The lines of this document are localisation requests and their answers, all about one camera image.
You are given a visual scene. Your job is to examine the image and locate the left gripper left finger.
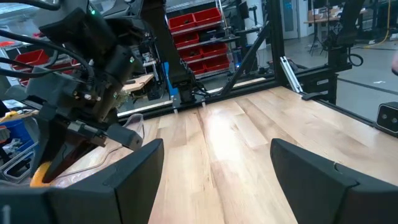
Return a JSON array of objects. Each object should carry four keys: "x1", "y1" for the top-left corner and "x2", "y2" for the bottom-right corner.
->
[{"x1": 46, "y1": 138, "x2": 165, "y2": 224}]

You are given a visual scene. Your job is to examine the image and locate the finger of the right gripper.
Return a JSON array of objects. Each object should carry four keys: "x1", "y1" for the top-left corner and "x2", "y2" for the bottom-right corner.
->
[
  {"x1": 30, "y1": 119, "x2": 68, "y2": 183},
  {"x1": 43, "y1": 139, "x2": 105, "y2": 184}
]

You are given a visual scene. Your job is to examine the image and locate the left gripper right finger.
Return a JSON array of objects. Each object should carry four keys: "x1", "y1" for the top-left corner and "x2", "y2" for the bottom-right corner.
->
[{"x1": 269, "y1": 138, "x2": 398, "y2": 224}]

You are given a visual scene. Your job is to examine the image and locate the blue plastic bin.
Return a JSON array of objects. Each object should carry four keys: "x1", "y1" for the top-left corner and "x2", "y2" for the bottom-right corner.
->
[{"x1": 0, "y1": 118, "x2": 35, "y2": 156}]

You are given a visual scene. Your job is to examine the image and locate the red plastic storage bin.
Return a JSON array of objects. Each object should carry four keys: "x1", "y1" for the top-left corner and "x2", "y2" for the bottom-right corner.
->
[
  {"x1": 186, "y1": 60, "x2": 206, "y2": 75},
  {"x1": 200, "y1": 43, "x2": 229, "y2": 57},
  {"x1": 203, "y1": 55, "x2": 231, "y2": 72},
  {"x1": 179, "y1": 47, "x2": 203, "y2": 62},
  {"x1": 169, "y1": 12, "x2": 197, "y2": 34},
  {"x1": 172, "y1": 32, "x2": 200, "y2": 48},
  {"x1": 12, "y1": 49, "x2": 50, "y2": 72},
  {"x1": 192, "y1": 7, "x2": 223, "y2": 27}
]

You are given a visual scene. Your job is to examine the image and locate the clear plastic bin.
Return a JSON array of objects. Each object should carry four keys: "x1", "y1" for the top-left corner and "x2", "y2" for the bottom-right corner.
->
[{"x1": 51, "y1": 113, "x2": 146, "y2": 189}]

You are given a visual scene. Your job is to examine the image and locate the black table clamp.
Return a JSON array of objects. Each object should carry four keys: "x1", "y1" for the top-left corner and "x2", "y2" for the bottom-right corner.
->
[{"x1": 300, "y1": 91, "x2": 326, "y2": 101}]

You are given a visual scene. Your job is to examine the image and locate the black background rig stand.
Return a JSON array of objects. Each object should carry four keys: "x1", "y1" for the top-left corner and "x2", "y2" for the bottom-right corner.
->
[{"x1": 303, "y1": 0, "x2": 364, "y2": 105}]

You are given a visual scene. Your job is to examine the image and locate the grey metal shelf rack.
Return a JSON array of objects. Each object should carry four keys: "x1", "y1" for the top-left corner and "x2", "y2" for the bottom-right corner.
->
[{"x1": 164, "y1": 0, "x2": 246, "y2": 78}]

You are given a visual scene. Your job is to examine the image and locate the small table-level camera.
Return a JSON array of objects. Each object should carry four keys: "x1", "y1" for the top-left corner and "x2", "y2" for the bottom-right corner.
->
[{"x1": 375, "y1": 101, "x2": 398, "y2": 138}]

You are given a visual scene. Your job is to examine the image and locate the silver metal bracket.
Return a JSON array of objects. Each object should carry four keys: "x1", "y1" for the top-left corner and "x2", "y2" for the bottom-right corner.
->
[{"x1": 279, "y1": 55, "x2": 302, "y2": 94}]

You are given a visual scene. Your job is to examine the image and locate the black aluminium rig frame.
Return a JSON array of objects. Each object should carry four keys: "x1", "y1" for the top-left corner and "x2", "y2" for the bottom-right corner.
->
[{"x1": 116, "y1": 0, "x2": 398, "y2": 139}]

